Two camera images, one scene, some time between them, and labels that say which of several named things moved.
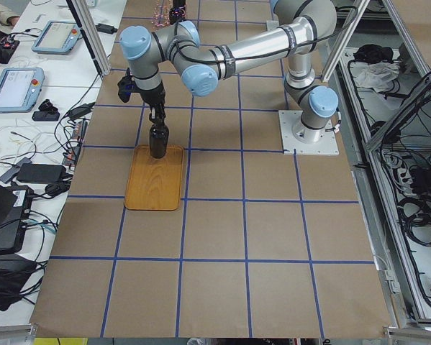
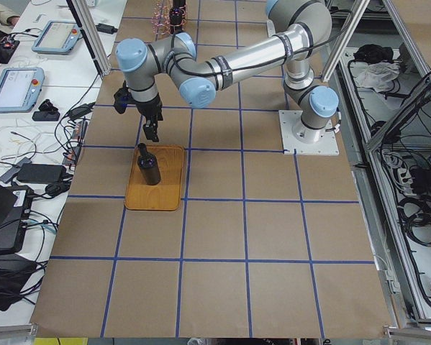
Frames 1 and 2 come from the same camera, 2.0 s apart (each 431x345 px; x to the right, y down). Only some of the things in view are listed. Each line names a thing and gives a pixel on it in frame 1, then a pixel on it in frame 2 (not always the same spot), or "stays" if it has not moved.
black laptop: (7, 210) stays
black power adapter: (106, 28) stays
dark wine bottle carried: (159, 136) → (149, 164)
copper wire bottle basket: (160, 14) stays
